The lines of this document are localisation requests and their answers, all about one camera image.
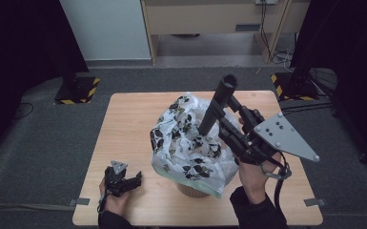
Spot black cables under desk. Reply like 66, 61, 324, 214
259, 3, 296, 70

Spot black curtain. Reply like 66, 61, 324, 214
0, 0, 90, 170
289, 0, 367, 166

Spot black yellow-striped stand base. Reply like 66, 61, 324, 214
270, 72, 320, 102
53, 75, 101, 106

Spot person's left hand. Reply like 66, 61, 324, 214
98, 177, 133, 217

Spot black stand leg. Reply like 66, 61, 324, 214
280, 101, 336, 113

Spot person's right hand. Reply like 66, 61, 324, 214
234, 117, 282, 205

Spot left hand-held gripper cable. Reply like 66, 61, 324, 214
96, 190, 110, 218

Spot wooden desk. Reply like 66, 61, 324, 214
140, 0, 311, 66

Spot grey mesh waste basket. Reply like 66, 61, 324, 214
174, 181, 212, 199

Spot grey floor strap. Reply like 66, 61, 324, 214
0, 202, 77, 212

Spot white black-printed plastic bag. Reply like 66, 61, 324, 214
150, 92, 240, 200

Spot grey tape piece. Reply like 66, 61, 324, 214
68, 197, 91, 207
303, 197, 328, 208

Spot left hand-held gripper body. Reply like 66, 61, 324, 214
103, 159, 130, 198

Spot right hand-held gripper cable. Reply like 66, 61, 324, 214
260, 152, 294, 213

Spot hand-held gripper cable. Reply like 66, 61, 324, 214
260, 152, 294, 213
96, 190, 110, 218

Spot black floor cable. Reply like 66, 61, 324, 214
12, 101, 35, 121

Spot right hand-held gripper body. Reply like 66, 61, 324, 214
234, 107, 320, 167

